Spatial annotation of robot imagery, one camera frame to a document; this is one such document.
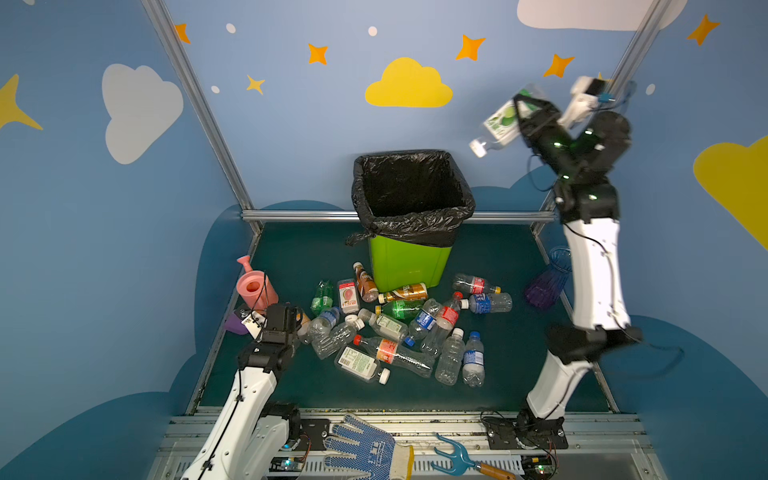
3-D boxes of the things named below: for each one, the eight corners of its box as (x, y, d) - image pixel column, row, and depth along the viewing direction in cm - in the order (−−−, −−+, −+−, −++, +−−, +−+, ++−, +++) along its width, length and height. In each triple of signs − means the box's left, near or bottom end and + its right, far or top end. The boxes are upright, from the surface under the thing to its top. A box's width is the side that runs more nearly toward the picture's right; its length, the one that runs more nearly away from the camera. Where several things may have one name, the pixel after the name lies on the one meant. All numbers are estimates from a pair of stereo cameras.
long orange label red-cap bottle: (352, 352, 89) (350, 346, 85) (359, 335, 93) (358, 328, 89) (430, 379, 84) (432, 374, 81) (434, 360, 88) (437, 354, 84)
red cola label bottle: (417, 347, 88) (418, 343, 86) (450, 293, 101) (451, 288, 98) (436, 359, 86) (437, 355, 84) (467, 302, 99) (469, 297, 96)
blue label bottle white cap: (462, 313, 96) (464, 307, 93) (459, 297, 100) (461, 292, 97) (511, 313, 96) (515, 308, 94) (506, 298, 100) (510, 292, 97)
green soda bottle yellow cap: (375, 320, 94) (375, 316, 92) (375, 304, 98) (375, 300, 96) (424, 320, 94) (425, 316, 92) (422, 304, 98) (423, 300, 96)
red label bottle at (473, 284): (451, 289, 102) (453, 284, 99) (452, 277, 105) (454, 272, 103) (498, 299, 100) (501, 293, 97) (498, 286, 103) (501, 281, 101)
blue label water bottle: (462, 384, 83) (465, 380, 80) (462, 333, 93) (465, 328, 90) (482, 388, 83) (485, 384, 80) (480, 336, 93) (483, 331, 90)
